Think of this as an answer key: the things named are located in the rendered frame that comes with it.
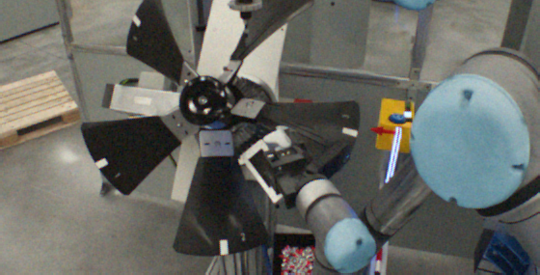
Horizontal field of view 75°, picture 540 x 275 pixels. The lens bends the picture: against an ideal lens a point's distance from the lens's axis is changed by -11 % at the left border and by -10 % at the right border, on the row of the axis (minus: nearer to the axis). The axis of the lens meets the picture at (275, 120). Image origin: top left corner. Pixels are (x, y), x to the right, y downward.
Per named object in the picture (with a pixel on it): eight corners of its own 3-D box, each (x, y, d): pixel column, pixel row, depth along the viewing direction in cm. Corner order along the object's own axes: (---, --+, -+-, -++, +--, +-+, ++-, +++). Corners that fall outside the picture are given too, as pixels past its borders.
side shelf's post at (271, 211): (268, 247, 204) (266, 113, 161) (276, 249, 203) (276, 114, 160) (266, 253, 201) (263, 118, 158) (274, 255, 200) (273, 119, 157)
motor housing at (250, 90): (196, 151, 117) (176, 148, 104) (211, 78, 120) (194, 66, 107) (268, 165, 111) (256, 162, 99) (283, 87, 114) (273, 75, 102)
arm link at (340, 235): (331, 285, 57) (337, 249, 53) (302, 235, 66) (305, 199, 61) (375, 269, 60) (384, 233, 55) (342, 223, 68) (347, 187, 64)
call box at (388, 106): (377, 124, 127) (382, 96, 122) (408, 129, 125) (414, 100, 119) (374, 152, 114) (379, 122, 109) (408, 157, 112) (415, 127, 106)
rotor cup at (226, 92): (190, 133, 102) (167, 125, 89) (201, 80, 103) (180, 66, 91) (241, 142, 98) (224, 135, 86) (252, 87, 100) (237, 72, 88)
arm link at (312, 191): (344, 186, 64) (343, 220, 68) (332, 170, 67) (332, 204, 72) (303, 202, 62) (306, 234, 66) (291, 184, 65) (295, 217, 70)
